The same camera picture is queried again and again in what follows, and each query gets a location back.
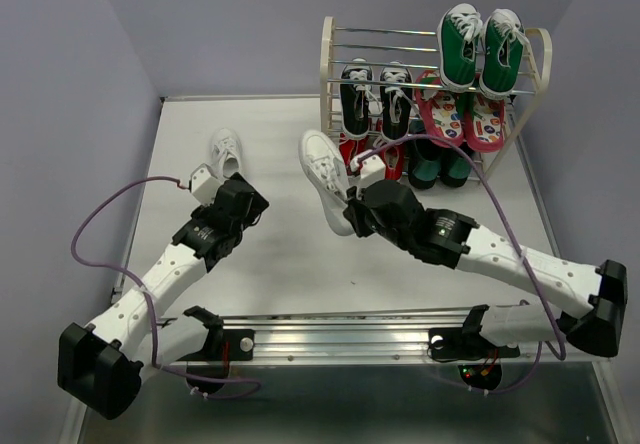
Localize white sneaker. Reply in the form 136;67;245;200
298;130;354;237
211;128;244;179

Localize red canvas sneaker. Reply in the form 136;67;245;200
373;120;405;181
338;133;368;167

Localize black canvas sneaker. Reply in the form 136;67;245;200
339;58;373;140
380;61;413;141

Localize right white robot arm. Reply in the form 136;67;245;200
344;180;628;358

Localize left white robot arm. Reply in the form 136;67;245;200
57;165;269;420

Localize left dark green shoe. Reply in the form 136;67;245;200
406;139;443;190

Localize white metal shoe shelf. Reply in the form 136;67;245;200
319;16;553;177

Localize left pink patterned slipper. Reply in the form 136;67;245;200
413;70;468;146

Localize pink patterned slipper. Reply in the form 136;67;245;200
464;93;505;153
413;70;468;146

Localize right pink patterned slipper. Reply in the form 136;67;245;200
464;93;505;153

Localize left green canvas sneaker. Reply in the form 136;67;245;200
436;3;483;92

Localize green canvas sneaker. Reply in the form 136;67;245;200
479;9;528;100
436;3;483;92

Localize right green canvas sneaker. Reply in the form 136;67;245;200
479;9;528;100

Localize aluminium mounting rail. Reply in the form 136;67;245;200
114;308;609;365

